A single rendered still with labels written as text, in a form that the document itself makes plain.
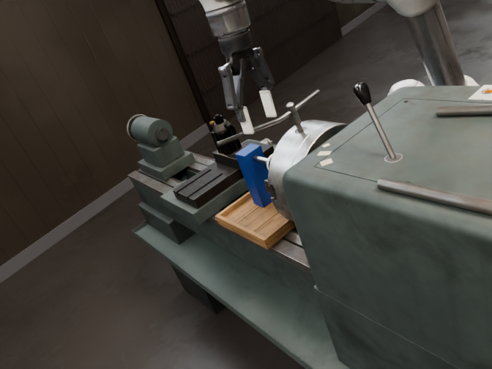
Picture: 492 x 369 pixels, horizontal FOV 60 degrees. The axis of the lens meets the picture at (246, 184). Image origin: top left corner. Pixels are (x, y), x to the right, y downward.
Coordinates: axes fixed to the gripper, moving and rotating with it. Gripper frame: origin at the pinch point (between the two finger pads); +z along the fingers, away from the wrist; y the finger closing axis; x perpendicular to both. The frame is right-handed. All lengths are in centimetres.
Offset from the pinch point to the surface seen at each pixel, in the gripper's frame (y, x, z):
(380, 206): 13.6, 35.6, 12.1
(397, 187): 12.1, 38.6, 8.7
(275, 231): -8.4, -15.4, 45.1
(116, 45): -170, -315, 0
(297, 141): -10.5, 1.3, 12.5
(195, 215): -7, -54, 45
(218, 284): -7, -58, 82
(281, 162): -5.8, -2.1, 16.4
